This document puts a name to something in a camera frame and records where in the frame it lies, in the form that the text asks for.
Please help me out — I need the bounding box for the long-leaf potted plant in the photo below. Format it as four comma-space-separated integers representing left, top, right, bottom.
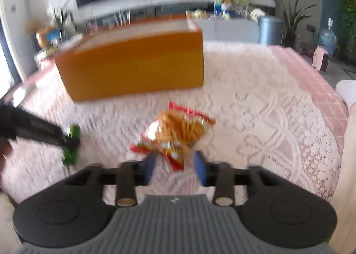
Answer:
278, 0, 315, 47

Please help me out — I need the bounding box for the red stick snack packet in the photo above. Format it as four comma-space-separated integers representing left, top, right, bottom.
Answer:
130, 101, 216, 172

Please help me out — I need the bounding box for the white router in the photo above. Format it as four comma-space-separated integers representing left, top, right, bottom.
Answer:
114, 11, 131, 25

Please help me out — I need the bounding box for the climbing green plant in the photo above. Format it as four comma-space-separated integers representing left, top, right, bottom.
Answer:
331, 0, 356, 57

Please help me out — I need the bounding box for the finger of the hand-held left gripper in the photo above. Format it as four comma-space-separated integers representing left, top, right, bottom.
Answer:
0, 105, 81, 149

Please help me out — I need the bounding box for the pink lace tablecloth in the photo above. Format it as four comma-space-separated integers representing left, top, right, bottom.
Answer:
0, 41, 349, 207

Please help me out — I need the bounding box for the orange cardboard box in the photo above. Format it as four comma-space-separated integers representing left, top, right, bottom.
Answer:
54, 18, 205, 102

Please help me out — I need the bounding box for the colourful snack basket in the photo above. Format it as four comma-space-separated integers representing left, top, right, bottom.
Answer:
214, 0, 249, 18

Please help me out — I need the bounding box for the pink heater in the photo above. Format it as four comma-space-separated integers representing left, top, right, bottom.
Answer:
313, 46, 331, 72

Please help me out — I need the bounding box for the person's white sock foot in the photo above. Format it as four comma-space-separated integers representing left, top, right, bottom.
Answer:
335, 80, 356, 106

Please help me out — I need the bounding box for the grey trash can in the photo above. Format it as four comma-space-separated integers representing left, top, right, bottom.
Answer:
258, 16, 284, 46

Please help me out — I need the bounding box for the green sausage packet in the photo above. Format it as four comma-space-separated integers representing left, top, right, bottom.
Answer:
63, 124, 82, 166

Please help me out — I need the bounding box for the blue water bottle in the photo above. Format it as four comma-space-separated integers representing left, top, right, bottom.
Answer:
318, 18, 338, 58

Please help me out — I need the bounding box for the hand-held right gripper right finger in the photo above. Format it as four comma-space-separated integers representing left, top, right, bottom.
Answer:
193, 151, 279, 207

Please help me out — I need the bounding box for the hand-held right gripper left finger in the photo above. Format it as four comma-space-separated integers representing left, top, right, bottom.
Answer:
65, 152, 158, 207

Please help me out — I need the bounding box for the small potted plant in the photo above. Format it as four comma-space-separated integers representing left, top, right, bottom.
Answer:
51, 0, 71, 40

